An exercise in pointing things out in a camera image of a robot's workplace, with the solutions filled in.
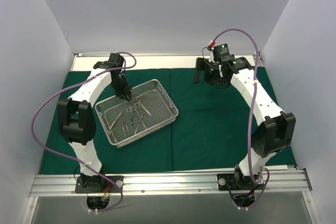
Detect steel surgical forceps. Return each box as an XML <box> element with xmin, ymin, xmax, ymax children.
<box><xmin>126</xmin><ymin>106</ymin><xmax>146</xmax><ymax>128</ymax></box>

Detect steel wire mesh tray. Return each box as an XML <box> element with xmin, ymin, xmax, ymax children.
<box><xmin>95</xmin><ymin>79</ymin><xmax>178</xmax><ymax>148</ymax></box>

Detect steel surgical scissors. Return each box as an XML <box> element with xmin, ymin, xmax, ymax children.
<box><xmin>132</xmin><ymin>97</ymin><xmax>151</xmax><ymax>115</ymax></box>

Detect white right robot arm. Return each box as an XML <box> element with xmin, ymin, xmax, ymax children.
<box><xmin>194</xmin><ymin>44</ymin><xmax>296</xmax><ymax>189</ymax></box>

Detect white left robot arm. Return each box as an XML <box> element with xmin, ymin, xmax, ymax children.
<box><xmin>57</xmin><ymin>52</ymin><xmax>132</xmax><ymax>192</ymax></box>

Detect steel tweezers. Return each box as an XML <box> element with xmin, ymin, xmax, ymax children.
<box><xmin>109</xmin><ymin>112</ymin><xmax>122</xmax><ymax>130</ymax></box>

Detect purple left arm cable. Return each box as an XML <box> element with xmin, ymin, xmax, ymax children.
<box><xmin>30</xmin><ymin>51</ymin><xmax>138</xmax><ymax>213</ymax></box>

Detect steel scalpel handle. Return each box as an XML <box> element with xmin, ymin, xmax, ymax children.
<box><xmin>134</xmin><ymin>118</ymin><xmax>142</xmax><ymax>135</ymax></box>

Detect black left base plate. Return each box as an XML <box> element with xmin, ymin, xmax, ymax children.
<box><xmin>75</xmin><ymin>174</ymin><xmax>123</xmax><ymax>194</ymax></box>

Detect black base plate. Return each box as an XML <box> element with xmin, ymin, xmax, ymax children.
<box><xmin>216</xmin><ymin>173</ymin><xmax>263</xmax><ymax>191</ymax></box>
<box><xmin>75</xmin><ymin>174</ymin><xmax>123</xmax><ymax>194</ymax></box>

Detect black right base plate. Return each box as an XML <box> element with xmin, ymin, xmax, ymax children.
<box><xmin>216</xmin><ymin>173</ymin><xmax>263</xmax><ymax>191</ymax></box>

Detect aluminium front frame rail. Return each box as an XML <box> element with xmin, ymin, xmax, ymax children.
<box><xmin>29</xmin><ymin>166</ymin><xmax>312</xmax><ymax>197</ymax></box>

